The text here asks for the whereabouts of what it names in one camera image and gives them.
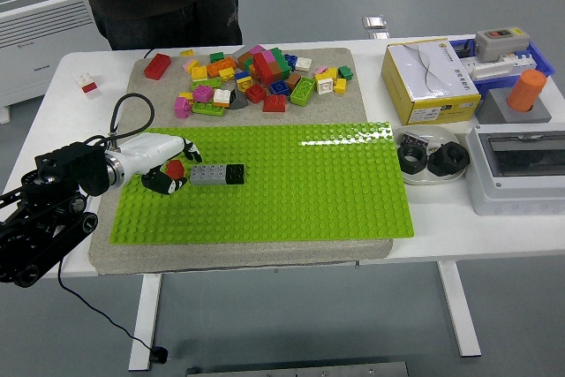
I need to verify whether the yellow and white cardboard box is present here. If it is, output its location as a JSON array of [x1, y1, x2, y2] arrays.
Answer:
[[380, 38, 482, 126]]

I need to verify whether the magenta square brick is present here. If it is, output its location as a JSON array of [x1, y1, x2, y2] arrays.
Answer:
[[192, 84, 215, 103]]

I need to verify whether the red and white brick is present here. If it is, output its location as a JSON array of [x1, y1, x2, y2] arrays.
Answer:
[[75, 72, 99, 95]]

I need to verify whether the orange cylinder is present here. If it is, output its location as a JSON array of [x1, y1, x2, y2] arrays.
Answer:
[[506, 69, 547, 113]]

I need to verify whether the black square building brick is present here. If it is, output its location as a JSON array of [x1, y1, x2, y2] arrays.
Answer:
[[224, 162, 246, 186]]

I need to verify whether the blue plastic bin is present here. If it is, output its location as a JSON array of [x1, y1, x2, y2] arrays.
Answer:
[[448, 36, 556, 87]]

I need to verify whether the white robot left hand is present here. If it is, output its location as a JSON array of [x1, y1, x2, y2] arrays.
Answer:
[[115, 132, 204, 196]]

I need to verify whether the grey switch box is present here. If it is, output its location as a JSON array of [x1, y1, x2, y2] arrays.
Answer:
[[474, 26, 531, 63]]

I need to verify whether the small red building brick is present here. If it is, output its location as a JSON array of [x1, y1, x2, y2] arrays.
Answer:
[[165, 159, 187, 179]]

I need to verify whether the large black nut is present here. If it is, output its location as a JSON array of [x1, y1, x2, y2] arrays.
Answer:
[[396, 143, 429, 174], [426, 140, 470, 177]]

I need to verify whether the large red building brick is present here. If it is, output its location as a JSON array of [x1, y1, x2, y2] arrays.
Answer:
[[144, 53, 172, 81]]

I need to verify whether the person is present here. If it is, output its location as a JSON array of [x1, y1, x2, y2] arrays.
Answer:
[[42, 0, 244, 51]]

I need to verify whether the white table leg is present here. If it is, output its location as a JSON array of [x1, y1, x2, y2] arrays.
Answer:
[[436, 260, 482, 358], [127, 274, 162, 373]]

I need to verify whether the grey long building brick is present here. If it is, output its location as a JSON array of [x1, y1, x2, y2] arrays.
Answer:
[[189, 163, 229, 187]]

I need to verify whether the lime green long brick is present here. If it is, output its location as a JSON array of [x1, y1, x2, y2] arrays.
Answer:
[[290, 77, 317, 108], [192, 101, 226, 117]]

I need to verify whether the red square brick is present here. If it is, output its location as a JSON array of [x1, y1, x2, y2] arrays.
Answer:
[[245, 84, 267, 104]]

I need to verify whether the multicolour joined brick block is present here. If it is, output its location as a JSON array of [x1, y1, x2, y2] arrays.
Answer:
[[232, 41, 293, 86]]

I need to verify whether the orange long brick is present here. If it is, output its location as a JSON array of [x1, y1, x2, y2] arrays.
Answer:
[[206, 57, 237, 78]]

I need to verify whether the white shallow dish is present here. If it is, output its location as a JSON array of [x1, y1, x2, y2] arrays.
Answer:
[[391, 124, 469, 187]]

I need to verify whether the white panel heater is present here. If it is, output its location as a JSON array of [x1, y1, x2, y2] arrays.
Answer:
[[0, 0, 107, 124]]

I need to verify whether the small black printed part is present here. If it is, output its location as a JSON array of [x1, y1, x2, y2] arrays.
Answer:
[[400, 131, 430, 149]]

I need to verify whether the green studded baseplate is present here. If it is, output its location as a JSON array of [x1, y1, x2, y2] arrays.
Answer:
[[109, 121, 416, 246]]

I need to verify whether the grey block base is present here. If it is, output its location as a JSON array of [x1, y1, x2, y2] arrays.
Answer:
[[475, 87, 553, 125]]

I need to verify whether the red slanted brick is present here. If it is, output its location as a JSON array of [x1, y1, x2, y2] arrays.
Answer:
[[262, 94, 288, 113]]

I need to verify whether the pink tall brick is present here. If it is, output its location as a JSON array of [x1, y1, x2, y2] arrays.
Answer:
[[173, 96, 192, 120]]

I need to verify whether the grey-brown table mat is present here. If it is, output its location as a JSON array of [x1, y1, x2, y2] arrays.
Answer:
[[87, 47, 395, 276]]

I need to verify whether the grey slanted brick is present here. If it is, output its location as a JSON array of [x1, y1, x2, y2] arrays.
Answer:
[[229, 88, 249, 111]]

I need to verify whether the silver metal floor fitting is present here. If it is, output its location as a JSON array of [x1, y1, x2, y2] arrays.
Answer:
[[362, 15, 392, 41]]

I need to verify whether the white distribution box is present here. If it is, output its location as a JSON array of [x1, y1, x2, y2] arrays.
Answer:
[[465, 123, 565, 217]]

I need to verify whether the white terminal strip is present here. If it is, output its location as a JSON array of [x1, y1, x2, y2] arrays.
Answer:
[[463, 52, 538, 82]]

